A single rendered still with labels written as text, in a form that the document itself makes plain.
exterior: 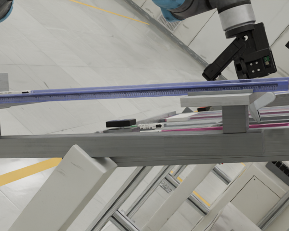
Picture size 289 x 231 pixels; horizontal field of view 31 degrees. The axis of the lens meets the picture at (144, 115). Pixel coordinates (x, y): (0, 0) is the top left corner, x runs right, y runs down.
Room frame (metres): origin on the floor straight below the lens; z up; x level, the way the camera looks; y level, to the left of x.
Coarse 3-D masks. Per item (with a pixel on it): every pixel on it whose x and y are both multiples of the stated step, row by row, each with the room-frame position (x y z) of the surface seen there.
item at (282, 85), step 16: (288, 80) 0.58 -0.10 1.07; (0, 96) 0.61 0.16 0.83; (16, 96) 0.61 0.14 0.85; (32, 96) 0.61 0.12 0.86; (48, 96) 0.60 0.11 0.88; (64, 96) 0.60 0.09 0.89; (80, 96) 0.60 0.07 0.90; (96, 96) 0.60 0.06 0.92; (112, 96) 0.59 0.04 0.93; (128, 96) 0.59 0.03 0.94; (144, 96) 0.59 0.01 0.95; (160, 96) 0.59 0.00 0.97
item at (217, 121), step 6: (204, 120) 1.19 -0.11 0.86; (210, 120) 1.18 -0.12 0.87; (216, 120) 1.18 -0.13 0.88; (252, 120) 1.17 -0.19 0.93; (264, 120) 1.16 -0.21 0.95; (270, 120) 1.16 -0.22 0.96; (276, 120) 1.16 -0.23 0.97; (282, 120) 1.16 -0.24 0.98; (132, 126) 1.21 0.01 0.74; (162, 126) 1.20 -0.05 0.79; (168, 126) 1.19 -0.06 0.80; (174, 126) 1.19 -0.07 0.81; (180, 126) 1.19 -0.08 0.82
